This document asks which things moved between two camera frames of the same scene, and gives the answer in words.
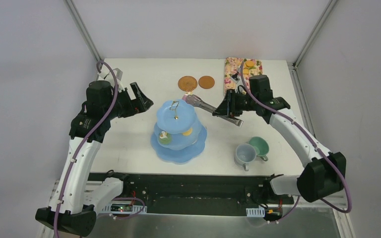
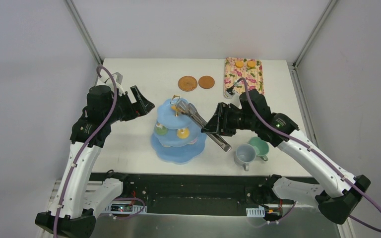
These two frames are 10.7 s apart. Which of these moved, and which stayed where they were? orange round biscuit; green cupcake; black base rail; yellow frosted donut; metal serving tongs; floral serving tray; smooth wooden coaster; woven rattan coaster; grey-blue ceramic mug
Moved: green cupcake; yellow frosted donut; metal serving tongs
Stayed: black base rail; grey-blue ceramic mug; woven rattan coaster; smooth wooden coaster; orange round biscuit; floral serving tray
